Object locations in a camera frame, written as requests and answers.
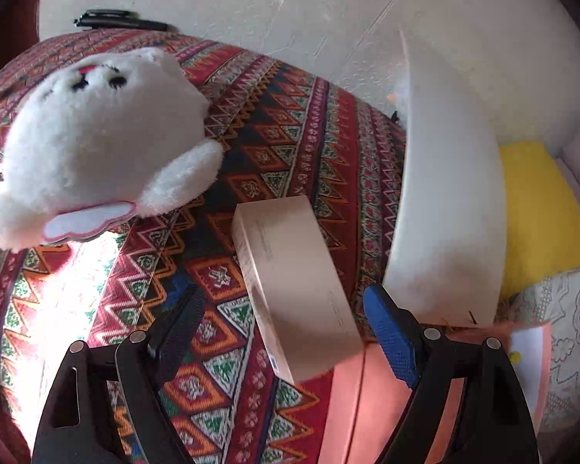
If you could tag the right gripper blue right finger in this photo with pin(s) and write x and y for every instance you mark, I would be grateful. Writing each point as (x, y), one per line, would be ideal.
(492, 424)

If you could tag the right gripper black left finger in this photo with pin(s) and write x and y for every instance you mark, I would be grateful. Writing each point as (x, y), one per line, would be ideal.
(77, 424)

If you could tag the white bear plush toy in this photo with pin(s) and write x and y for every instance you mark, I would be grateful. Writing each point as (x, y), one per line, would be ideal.
(111, 137)

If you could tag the pink cardboard shoe box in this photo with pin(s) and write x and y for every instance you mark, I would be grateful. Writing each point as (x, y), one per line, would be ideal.
(368, 400)

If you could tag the white lace cover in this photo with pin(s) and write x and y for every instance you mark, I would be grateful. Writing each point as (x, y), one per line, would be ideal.
(556, 301)

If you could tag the white shoe box lid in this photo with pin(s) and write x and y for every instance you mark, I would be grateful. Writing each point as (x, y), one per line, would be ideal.
(448, 251)

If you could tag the yellow cushion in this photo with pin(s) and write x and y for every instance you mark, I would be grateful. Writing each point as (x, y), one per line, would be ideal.
(543, 218)

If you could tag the colourful patterned tablecloth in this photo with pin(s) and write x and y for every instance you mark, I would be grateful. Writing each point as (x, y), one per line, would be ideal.
(285, 132)

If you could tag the black pen on ledge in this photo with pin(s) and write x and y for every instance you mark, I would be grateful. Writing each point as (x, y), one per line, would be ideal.
(97, 19)

